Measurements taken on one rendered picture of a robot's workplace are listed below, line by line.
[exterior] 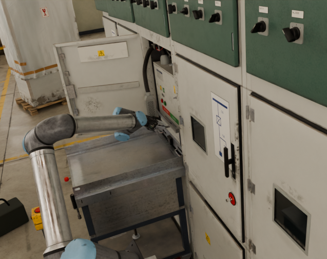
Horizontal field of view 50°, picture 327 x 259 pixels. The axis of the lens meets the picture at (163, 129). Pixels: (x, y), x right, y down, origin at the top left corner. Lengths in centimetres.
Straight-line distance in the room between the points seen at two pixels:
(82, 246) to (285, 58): 97
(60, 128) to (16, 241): 192
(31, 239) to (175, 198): 152
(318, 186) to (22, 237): 279
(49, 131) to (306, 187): 109
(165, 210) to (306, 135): 148
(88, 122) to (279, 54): 103
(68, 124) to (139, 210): 86
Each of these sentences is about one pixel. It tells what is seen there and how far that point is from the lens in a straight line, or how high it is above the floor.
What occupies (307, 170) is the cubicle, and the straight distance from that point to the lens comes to 105.
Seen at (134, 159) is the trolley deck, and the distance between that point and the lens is 236.
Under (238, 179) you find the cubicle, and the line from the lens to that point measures 146.
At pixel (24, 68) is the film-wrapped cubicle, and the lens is 601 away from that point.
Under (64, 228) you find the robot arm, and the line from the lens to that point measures 161.
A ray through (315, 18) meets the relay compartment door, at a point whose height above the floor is 185.
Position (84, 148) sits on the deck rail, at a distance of 260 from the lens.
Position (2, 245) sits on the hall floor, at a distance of 343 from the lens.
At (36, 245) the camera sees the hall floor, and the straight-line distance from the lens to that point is 327.
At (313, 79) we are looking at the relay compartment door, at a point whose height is 171.
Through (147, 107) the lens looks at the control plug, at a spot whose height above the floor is 110.
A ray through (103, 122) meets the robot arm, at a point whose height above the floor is 131.
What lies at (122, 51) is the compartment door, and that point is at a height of 147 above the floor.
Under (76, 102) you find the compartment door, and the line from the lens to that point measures 275.
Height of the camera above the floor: 201
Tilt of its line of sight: 26 degrees down
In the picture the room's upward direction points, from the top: 8 degrees counter-clockwise
